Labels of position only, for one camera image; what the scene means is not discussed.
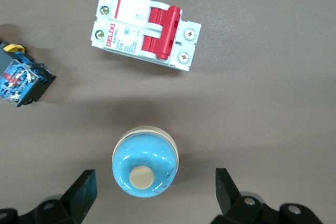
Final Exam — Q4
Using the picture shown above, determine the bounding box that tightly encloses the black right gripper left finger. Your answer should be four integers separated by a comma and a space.
0, 169, 98, 224

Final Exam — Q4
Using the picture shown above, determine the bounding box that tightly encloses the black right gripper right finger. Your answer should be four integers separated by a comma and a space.
211, 167, 324, 224

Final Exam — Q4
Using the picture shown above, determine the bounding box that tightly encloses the blue desk bell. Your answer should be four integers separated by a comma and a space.
111, 125, 180, 199

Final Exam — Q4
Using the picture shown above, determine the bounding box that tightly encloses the brown table cover mat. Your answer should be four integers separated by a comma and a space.
0, 0, 336, 224

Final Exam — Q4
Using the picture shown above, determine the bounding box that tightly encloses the red mushroom push button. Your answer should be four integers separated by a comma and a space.
0, 40, 57, 108

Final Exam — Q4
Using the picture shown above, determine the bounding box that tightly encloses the white red circuit breaker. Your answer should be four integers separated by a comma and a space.
90, 0, 202, 72

